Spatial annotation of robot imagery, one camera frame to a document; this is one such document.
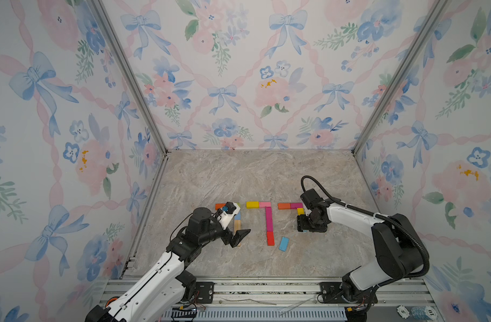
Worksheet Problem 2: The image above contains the tan block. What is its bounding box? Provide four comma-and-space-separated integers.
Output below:
234, 220, 241, 232

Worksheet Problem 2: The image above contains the red block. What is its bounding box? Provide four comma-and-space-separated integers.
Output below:
266, 231, 275, 246

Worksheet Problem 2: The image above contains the blue block bottom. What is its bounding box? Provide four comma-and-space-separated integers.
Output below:
278, 236, 290, 252

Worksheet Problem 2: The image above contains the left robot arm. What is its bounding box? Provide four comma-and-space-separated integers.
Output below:
85, 202, 251, 321

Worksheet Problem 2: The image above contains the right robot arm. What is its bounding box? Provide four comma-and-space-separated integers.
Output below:
297, 189, 430, 303

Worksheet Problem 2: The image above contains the orange black tape measure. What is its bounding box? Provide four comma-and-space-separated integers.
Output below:
104, 297, 119, 308

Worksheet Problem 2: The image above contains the white blue object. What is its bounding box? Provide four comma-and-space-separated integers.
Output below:
397, 305, 438, 321

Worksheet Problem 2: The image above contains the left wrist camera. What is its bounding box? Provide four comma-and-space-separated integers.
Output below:
217, 202, 241, 229

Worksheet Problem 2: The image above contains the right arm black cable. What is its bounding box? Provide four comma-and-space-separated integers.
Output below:
300, 175, 430, 279

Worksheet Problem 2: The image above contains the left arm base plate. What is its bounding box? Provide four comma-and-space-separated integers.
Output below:
180, 282, 214, 305

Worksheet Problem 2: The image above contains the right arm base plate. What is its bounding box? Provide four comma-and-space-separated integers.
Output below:
317, 282, 371, 306

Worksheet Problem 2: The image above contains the white cable duct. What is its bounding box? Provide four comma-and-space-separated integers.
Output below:
158, 307, 348, 321

